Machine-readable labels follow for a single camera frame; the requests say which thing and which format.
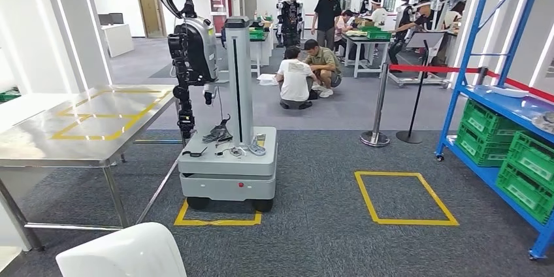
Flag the grey wheeled humanoid robot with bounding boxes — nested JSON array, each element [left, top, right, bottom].
[[157, 0, 279, 214]]

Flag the blue steel shelf rack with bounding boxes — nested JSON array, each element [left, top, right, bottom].
[[434, 0, 554, 261]]

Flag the steel workbench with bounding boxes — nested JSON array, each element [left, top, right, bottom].
[[0, 84, 185, 253]]

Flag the white frame work table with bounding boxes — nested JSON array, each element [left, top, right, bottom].
[[340, 32, 391, 80]]

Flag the brown door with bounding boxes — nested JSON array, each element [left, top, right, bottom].
[[131, 0, 168, 39]]

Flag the white paper stack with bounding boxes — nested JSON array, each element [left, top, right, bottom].
[[257, 73, 279, 87]]

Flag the grey round car part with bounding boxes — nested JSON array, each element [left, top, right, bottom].
[[531, 111, 554, 135]]

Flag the white curved car part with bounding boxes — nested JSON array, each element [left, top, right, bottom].
[[55, 222, 187, 277], [489, 85, 530, 99]]

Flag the silver stanchion post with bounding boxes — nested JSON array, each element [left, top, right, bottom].
[[360, 61, 391, 148]]

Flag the dark computer monitors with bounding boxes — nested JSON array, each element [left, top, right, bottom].
[[97, 12, 125, 26]]

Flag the spare black robot hand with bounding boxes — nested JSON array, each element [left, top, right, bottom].
[[201, 114, 235, 145]]

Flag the red barrier belt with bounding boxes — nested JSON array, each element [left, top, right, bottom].
[[389, 64, 554, 104]]

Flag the red fire equipment cabinet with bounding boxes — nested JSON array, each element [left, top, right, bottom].
[[206, 0, 229, 33]]

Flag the person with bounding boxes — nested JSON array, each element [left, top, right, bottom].
[[302, 39, 343, 99], [275, 45, 320, 110], [368, 0, 389, 29], [386, 0, 439, 67], [310, 0, 343, 51], [441, 0, 467, 30], [334, 8, 357, 46]]

